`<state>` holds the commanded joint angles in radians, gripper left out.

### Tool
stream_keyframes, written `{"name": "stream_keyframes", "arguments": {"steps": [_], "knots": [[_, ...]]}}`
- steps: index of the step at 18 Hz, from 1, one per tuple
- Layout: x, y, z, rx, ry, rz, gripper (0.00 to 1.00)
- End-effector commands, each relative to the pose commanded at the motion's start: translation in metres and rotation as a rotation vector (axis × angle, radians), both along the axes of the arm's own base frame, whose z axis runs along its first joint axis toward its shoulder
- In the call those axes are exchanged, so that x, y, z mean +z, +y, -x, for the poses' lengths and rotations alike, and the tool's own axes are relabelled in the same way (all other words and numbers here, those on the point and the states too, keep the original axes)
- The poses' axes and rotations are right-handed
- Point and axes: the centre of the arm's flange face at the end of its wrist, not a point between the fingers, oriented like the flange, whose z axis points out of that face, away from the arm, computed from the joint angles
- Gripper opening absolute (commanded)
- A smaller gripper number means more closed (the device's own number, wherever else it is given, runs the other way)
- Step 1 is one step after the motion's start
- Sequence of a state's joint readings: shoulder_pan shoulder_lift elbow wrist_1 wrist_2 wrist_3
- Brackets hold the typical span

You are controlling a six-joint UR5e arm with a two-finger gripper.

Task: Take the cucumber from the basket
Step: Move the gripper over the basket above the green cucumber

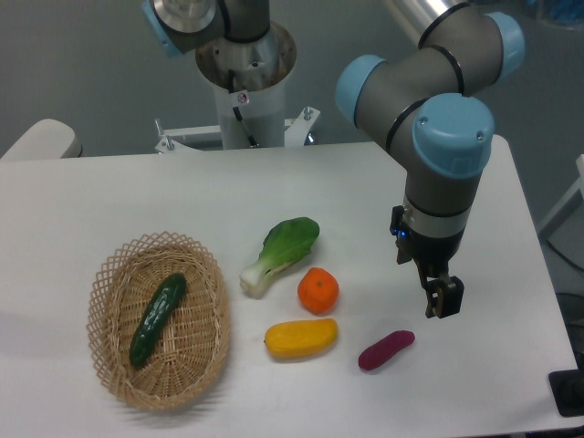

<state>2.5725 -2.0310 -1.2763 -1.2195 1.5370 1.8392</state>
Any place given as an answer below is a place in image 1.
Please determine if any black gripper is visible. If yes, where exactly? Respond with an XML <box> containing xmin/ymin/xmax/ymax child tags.
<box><xmin>395</xmin><ymin>227</ymin><xmax>464</xmax><ymax>318</ymax></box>

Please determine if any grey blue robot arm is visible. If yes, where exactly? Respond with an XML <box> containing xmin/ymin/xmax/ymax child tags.
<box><xmin>142</xmin><ymin>1</ymin><xmax>525</xmax><ymax>318</ymax></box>

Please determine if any oval wicker basket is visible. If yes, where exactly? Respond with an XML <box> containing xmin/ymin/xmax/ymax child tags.
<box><xmin>87</xmin><ymin>232</ymin><xmax>230</xmax><ymax>410</ymax></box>

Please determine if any green cucumber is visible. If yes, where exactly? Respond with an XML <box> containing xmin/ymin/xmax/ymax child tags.
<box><xmin>129</xmin><ymin>273</ymin><xmax>187</xmax><ymax>368</ymax></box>

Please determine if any purple sweet potato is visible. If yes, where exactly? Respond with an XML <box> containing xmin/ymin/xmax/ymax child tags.
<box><xmin>358</xmin><ymin>330</ymin><xmax>415</xmax><ymax>371</ymax></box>

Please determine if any orange tangerine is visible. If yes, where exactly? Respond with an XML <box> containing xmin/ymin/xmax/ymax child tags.
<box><xmin>297</xmin><ymin>267</ymin><xmax>339</xmax><ymax>315</ymax></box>

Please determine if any yellow mango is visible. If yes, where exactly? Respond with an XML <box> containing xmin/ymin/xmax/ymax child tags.
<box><xmin>264</xmin><ymin>318</ymin><xmax>339</xmax><ymax>360</ymax></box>

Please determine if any green bok choy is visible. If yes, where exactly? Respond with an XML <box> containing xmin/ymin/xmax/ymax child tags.
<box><xmin>239</xmin><ymin>217</ymin><xmax>320</xmax><ymax>299</ymax></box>

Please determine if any black box at table edge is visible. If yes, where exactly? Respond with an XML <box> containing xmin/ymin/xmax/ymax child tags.
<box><xmin>548</xmin><ymin>370</ymin><xmax>583</xmax><ymax>418</ymax></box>

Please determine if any white chair armrest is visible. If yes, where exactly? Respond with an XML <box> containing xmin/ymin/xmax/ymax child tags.
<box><xmin>1</xmin><ymin>119</ymin><xmax>83</xmax><ymax>162</ymax></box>

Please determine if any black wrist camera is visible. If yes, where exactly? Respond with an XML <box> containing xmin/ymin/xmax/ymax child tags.
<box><xmin>390</xmin><ymin>205</ymin><xmax>407</xmax><ymax>238</ymax></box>

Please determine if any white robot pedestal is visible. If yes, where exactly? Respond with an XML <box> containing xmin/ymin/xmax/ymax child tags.
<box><xmin>155</xmin><ymin>22</ymin><xmax>320</xmax><ymax>153</ymax></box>

